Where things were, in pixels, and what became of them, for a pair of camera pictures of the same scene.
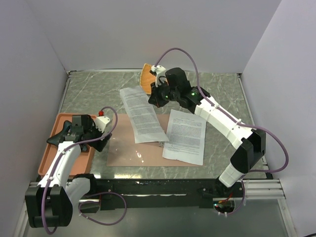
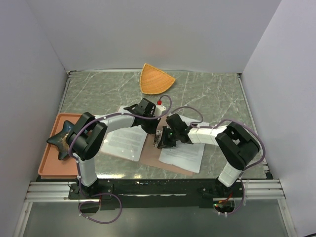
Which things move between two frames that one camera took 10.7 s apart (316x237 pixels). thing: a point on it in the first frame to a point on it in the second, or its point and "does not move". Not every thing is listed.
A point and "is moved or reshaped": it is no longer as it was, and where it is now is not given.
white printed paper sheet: x=146 y=126 is moved or reshaped
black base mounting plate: x=152 y=193 does not move
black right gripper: x=154 y=98 to x=164 y=142
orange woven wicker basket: x=147 y=78 does not move
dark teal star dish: x=57 y=138 does not move
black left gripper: x=98 y=143 to x=152 y=130
